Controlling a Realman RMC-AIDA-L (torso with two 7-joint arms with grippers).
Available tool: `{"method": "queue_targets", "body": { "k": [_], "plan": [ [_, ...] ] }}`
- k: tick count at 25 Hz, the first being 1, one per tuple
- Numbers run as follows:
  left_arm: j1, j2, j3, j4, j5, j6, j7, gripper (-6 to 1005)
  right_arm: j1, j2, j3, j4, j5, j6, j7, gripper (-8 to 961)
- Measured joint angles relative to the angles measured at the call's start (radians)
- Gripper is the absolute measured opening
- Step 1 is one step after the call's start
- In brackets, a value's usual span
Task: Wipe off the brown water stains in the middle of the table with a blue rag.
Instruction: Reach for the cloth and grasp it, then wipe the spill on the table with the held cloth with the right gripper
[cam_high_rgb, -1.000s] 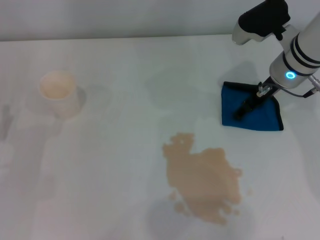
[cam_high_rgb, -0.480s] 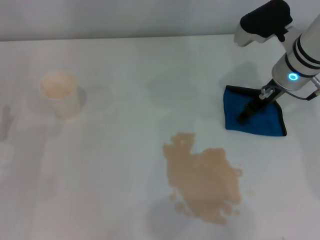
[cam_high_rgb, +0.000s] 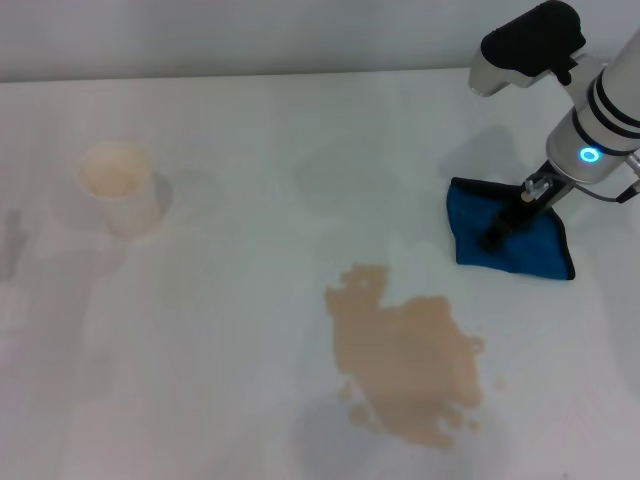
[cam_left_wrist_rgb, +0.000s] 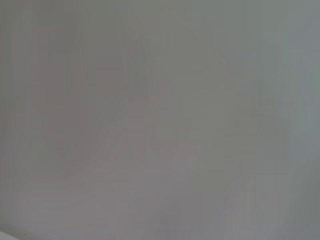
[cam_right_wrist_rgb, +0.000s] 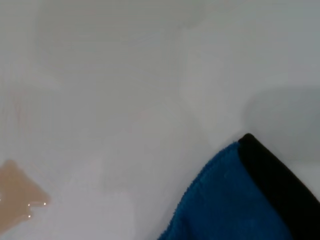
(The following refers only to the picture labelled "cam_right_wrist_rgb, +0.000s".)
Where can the blue rag with black edge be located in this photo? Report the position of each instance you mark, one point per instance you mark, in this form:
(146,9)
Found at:
(225,200)

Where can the brown water stain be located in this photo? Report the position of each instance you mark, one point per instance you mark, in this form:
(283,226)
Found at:
(17,190)

